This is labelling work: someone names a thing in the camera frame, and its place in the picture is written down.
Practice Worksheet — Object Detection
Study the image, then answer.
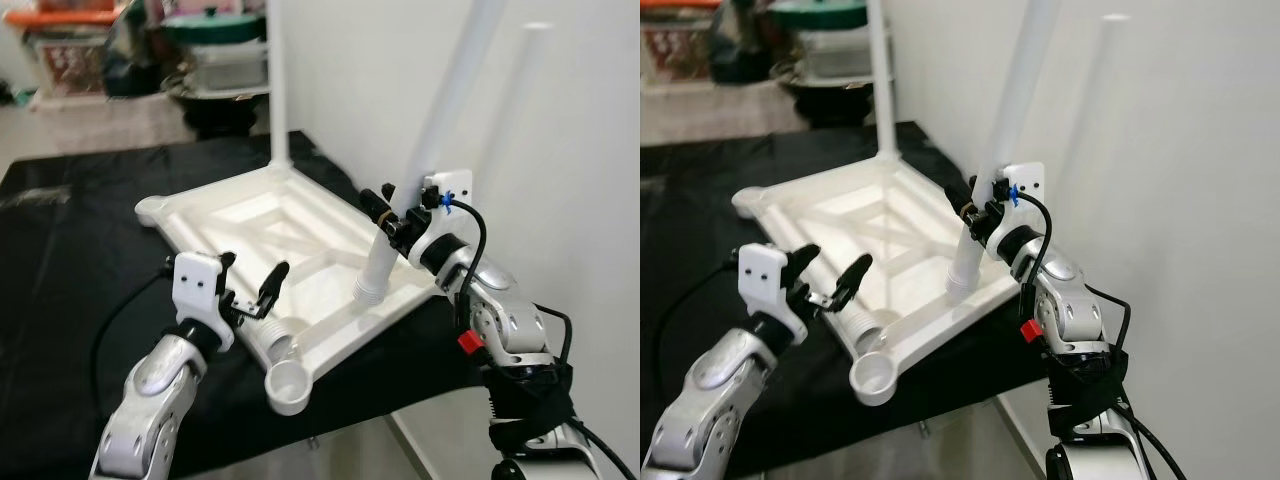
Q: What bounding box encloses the green pot with lid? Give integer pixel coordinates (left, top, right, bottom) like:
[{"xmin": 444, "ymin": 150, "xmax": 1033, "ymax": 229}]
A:
[
  {"xmin": 770, "ymin": 0, "xmax": 867, "ymax": 32},
  {"xmin": 165, "ymin": 8, "xmax": 267, "ymax": 47}
]

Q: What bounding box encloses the clear plastic container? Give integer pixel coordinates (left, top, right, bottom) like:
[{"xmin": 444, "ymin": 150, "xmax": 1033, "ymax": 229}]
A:
[
  {"xmin": 800, "ymin": 28, "xmax": 877, "ymax": 82},
  {"xmin": 190, "ymin": 40, "xmax": 269, "ymax": 92}
]

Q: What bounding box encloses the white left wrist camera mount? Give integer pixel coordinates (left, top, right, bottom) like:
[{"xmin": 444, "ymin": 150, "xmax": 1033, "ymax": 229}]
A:
[
  {"xmin": 172, "ymin": 252, "xmax": 237, "ymax": 353},
  {"xmin": 738, "ymin": 245, "xmax": 807, "ymax": 347}
]

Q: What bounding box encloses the black plastic bag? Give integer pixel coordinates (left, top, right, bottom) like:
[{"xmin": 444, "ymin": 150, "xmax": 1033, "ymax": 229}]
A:
[
  {"xmin": 100, "ymin": 8, "xmax": 167, "ymax": 100},
  {"xmin": 705, "ymin": 0, "xmax": 772, "ymax": 87}
]

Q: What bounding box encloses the black round wok stand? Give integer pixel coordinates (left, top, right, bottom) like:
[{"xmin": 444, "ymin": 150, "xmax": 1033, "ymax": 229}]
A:
[
  {"xmin": 165, "ymin": 75, "xmax": 269, "ymax": 137},
  {"xmin": 775, "ymin": 62, "xmax": 882, "ymax": 127}
]

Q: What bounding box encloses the bench with white lace cloth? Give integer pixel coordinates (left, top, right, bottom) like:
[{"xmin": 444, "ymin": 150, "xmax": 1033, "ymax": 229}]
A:
[
  {"xmin": 35, "ymin": 95, "xmax": 197, "ymax": 153},
  {"xmin": 640, "ymin": 85, "xmax": 802, "ymax": 144}
]

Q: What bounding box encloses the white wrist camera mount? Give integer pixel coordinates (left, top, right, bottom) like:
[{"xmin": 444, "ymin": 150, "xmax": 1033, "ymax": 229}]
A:
[
  {"xmin": 408, "ymin": 168, "xmax": 474, "ymax": 269},
  {"xmin": 985, "ymin": 162, "xmax": 1047, "ymax": 259},
  {"xmin": 738, "ymin": 245, "xmax": 807, "ymax": 347},
  {"xmin": 172, "ymin": 252, "xmax": 237, "ymax": 353}
]

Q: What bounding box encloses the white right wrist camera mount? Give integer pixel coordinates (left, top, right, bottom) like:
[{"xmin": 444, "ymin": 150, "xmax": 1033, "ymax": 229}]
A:
[
  {"xmin": 985, "ymin": 162, "xmax": 1047, "ymax": 259},
  {"xmin": 408, "ymin": 168, "xmax": 474, "ymax": 269}
]

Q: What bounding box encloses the white plastic table top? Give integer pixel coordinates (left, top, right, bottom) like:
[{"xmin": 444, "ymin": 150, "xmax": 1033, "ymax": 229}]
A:
[
  {"xmin": 135, "ymin": 160, "xmax": 448, "ymax": 417},
  {"xmin": 733, "ymin": 153, "xmax": 1028, "ymax": 407}
]

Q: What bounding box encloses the black table cloth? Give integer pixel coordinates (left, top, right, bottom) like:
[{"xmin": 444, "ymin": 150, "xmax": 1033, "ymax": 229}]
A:
[
  {"xmin": 640, "ymin": 120, "xmax": 1083, "ymax": 473},
  {"xmin": 0, "ymin": 130, "xmax": 501, "ymax": 479}
]

